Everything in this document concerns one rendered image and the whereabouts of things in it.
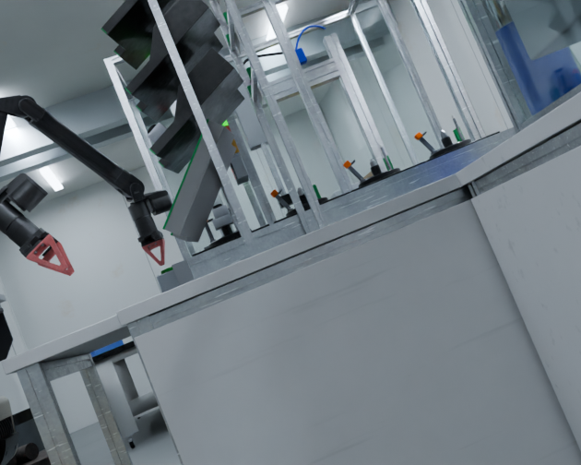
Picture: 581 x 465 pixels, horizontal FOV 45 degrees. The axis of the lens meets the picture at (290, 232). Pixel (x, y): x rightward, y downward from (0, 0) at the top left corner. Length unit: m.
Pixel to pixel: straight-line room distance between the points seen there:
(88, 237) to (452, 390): 10.66
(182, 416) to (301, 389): 0.23
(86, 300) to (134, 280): 0.82
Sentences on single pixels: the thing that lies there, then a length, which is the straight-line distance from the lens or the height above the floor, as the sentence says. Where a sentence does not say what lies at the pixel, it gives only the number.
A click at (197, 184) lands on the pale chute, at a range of 1.65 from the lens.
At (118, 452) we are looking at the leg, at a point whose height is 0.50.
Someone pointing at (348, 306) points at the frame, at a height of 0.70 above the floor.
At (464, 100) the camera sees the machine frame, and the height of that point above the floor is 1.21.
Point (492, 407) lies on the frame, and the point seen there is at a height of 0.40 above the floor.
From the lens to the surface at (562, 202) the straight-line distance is 1.10.
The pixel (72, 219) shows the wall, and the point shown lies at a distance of 11.93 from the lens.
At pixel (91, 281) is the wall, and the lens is 11.77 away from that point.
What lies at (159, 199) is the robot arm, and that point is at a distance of 2.17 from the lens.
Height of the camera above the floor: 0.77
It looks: 4 degrees up
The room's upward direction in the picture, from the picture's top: 22 degrees counter-clockwise
